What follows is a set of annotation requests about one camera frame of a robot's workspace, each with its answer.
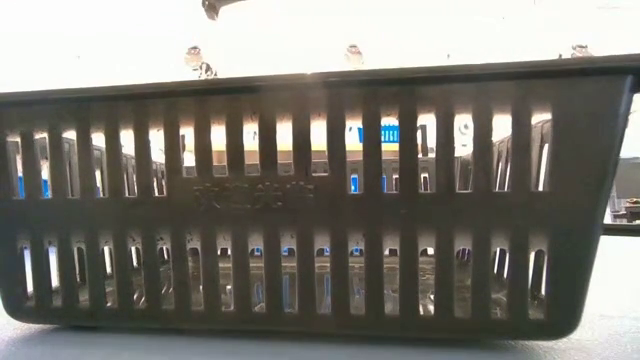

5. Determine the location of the black slotted plastic basket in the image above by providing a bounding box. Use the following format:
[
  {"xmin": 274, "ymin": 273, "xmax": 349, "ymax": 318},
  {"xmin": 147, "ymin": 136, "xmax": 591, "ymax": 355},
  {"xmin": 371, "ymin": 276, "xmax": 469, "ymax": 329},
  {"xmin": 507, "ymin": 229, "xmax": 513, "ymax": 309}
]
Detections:
[{"xmin": 0, "ymin": 52, "xmax": 640, "ymax": 342}]

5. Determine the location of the black aluminium table frame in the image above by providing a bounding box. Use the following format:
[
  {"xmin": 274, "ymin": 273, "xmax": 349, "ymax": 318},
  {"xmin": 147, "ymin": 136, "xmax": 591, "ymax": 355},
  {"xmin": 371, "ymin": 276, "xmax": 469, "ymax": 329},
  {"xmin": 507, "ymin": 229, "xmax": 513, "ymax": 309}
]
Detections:
[{"xmin": 602, "ymin": 223, "xmax": 640, "ymax": 237}]

